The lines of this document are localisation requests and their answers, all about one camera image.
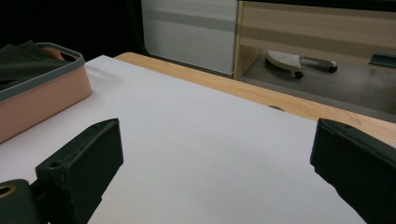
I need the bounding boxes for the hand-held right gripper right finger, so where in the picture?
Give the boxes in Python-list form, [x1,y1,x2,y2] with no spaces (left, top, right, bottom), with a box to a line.
[309,118,396,224]

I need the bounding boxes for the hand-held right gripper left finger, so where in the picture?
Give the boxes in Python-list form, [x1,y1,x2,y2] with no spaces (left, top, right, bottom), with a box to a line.
[35,118,125,224]

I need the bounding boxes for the pink basket with grey rim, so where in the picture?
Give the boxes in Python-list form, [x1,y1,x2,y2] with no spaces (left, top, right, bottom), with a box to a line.
[0,42,93,145]

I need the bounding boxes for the dark cloth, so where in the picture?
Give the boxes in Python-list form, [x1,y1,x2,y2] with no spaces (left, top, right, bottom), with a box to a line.
[0,39,72,92]

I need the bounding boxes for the white board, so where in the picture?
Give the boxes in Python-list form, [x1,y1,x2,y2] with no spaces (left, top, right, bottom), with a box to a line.
[0,54,369,224]

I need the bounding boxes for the wooden table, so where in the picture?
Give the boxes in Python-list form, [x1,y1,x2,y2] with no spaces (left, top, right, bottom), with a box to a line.
[114,51,396,147]

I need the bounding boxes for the black curtain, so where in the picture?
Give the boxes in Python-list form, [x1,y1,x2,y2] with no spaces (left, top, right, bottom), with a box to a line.
[0,0,149,63]

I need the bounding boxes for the wooden shelf cabinet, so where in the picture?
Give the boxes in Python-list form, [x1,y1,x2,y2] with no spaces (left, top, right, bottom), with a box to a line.
[233,0,396,81]

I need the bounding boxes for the white cabinet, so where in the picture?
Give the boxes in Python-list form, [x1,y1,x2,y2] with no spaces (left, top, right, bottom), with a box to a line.
[140,0,240,77]

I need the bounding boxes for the grey-blue drawer handle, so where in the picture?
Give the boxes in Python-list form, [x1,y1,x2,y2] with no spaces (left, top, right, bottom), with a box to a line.
[368,52,396,68]

